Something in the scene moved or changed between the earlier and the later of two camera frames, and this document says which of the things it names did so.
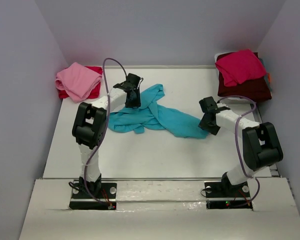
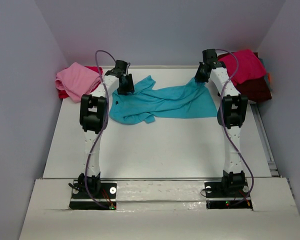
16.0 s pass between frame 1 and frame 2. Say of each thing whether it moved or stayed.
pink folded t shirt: stayed
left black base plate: stayed
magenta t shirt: stayed
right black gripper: moved
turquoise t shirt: moved
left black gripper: moved
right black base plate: stayed
